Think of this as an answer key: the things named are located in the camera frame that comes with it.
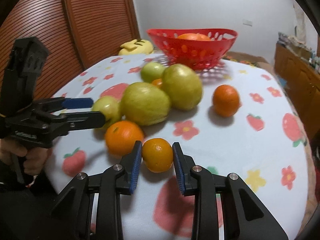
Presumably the large green fruit right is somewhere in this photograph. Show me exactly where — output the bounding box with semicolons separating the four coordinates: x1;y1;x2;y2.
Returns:
162;64;203;111

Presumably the orange inside basket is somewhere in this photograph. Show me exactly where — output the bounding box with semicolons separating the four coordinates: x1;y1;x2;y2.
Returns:
177;33;210;41

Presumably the small green apple back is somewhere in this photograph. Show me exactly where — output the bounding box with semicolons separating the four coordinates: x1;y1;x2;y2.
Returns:
140;62;165;83

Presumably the small orange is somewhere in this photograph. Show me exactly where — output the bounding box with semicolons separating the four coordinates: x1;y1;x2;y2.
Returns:
142;138;173;173

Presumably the wooden side cabinet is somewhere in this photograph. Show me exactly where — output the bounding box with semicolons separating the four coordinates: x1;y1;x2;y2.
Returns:
274;44;320;140

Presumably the floral bed quilt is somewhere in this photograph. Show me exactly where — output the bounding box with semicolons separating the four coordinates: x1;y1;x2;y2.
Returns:
222;51;274;73

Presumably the person's left hand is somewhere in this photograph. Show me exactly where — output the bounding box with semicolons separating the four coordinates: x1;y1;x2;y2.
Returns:
1;138;52;176

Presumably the large green fruit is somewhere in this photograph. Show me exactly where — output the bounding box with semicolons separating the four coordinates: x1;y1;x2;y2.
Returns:
162;64;203;111
120;82;171;126

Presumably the large orange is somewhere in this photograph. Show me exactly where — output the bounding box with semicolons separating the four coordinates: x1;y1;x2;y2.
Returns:
104;120;144;157

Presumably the wooden louvered wardrobe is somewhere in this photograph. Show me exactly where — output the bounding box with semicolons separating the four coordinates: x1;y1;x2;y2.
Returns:
1;0;140;99

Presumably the small green guava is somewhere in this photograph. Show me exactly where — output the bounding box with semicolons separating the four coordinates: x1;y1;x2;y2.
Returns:
91;96;122;130

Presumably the small hidden tangerine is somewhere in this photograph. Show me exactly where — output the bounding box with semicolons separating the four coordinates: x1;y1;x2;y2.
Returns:
151;79;163;89

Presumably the clutter on cabinet top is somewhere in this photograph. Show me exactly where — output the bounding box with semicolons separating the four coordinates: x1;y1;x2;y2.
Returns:
277;32;319;69

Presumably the white wall switch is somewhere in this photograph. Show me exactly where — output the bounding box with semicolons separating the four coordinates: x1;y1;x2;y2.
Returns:
242;20;253;27

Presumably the red perforated plastic basket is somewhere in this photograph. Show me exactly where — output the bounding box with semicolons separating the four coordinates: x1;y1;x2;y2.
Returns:
146;28;238;70

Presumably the yellow plush toy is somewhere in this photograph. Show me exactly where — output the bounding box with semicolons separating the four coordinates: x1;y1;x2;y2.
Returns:
118;39;154;56

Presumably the large green fruit left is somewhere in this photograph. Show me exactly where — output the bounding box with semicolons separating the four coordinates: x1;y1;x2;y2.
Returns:
120;82;171;126

